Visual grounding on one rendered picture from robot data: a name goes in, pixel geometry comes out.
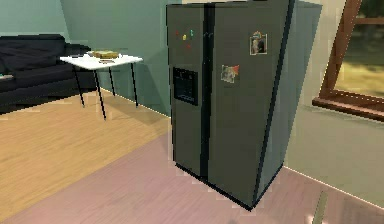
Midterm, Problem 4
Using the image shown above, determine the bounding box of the grey two-door refrigerator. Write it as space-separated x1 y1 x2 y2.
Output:
165 0 323 212

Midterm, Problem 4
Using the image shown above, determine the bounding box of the photo magnet with red corner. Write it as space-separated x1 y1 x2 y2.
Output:
220 64 241 84

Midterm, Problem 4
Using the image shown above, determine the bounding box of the framed photo fridge magnet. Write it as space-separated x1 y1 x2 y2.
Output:
249 30 269 56

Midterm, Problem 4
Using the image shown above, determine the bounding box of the white table with black legs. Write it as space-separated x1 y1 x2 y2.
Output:
59 51 144 121

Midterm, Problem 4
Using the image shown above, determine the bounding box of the black sofa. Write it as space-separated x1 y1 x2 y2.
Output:
0 33 98 114

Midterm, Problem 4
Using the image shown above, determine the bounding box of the brown framed window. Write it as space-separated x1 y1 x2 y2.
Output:
311 0 384 123

